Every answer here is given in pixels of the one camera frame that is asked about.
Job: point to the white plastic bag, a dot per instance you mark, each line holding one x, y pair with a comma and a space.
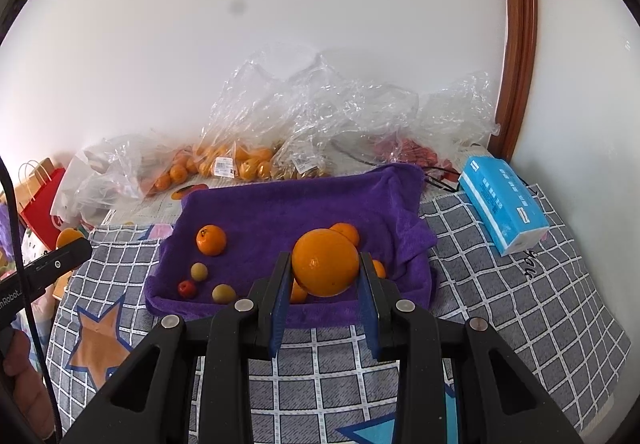
70, 194

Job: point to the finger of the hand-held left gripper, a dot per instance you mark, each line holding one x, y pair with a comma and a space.
65, 260

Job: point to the red strawberry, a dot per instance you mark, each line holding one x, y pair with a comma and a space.
187, 288

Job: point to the orange mandarin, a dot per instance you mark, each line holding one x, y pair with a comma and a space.
345, 230
298, 293
378, 269
325, 263
70, 237

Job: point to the brown wooden door frame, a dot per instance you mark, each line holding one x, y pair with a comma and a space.
520, 39

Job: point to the person's left hand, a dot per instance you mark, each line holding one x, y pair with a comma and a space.
22, 384

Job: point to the clear bag of mandarins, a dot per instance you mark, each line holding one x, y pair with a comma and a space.
130, 164

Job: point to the white floral pillow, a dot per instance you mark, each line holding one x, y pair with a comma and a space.
31, 244

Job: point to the blue tissue box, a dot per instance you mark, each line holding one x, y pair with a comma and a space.
500, 204

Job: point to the pink printed sheet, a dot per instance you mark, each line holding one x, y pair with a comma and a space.
162, 230

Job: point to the grey checked star blanket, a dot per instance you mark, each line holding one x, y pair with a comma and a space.
500, 314

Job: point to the red paper bag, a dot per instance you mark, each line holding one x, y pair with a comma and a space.
42, 211

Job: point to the yellow-green jujube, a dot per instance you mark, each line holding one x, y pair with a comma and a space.
223, 293
199, 271

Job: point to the clear bag of brown longans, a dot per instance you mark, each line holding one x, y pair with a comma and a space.
305, 167

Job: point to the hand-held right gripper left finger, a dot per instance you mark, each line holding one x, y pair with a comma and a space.
280, 309

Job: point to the purple towel-lined tray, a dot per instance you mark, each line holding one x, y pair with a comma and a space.
280, 209

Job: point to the labelled clear bag of oranges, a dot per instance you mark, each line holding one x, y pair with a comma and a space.
240, 124

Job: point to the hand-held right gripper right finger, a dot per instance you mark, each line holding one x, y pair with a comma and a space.
371, 314

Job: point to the crumpled clear bag, red contents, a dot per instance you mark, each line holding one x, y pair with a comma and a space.
450, 114

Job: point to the mandarin with green stem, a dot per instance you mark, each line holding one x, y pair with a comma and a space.
211, 239

